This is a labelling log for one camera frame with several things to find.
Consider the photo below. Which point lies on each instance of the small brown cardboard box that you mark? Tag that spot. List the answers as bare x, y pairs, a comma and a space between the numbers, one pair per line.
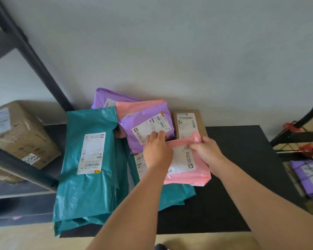
187, 122

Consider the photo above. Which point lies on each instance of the person's right forearm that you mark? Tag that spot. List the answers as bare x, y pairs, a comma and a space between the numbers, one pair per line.
271, 210

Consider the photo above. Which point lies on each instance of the person's right hand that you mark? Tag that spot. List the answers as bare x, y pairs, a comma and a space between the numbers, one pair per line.
210, 153

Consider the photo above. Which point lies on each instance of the dark patterned slipper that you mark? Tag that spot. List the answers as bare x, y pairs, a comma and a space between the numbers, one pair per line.
160, 247

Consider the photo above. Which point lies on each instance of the bulky taped cardboard box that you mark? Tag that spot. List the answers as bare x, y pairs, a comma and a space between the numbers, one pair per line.
18, 127

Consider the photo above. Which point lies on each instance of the person's left forearm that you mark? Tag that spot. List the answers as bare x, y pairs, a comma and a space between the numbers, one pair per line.
130, 213

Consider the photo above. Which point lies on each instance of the black metal shelf rack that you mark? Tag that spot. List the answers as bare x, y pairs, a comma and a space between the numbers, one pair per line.
37, 63

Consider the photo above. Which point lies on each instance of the black low metal table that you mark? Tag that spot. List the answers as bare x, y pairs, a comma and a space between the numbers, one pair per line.
237, 179

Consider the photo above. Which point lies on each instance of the teal package long label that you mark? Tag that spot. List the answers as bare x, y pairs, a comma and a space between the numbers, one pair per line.
75, 192

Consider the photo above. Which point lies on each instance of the purple mailer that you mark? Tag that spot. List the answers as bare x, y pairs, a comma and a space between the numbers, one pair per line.
101, 97
130, 124
302, 179

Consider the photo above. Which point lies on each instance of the plain teal package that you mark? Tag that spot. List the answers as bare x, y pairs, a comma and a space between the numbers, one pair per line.
122, 166

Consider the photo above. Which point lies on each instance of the pink mailer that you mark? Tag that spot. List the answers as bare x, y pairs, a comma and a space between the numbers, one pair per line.
193, 177
135, 106

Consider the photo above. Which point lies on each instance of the person's left hand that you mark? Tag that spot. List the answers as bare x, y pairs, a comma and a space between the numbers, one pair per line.
157, 153

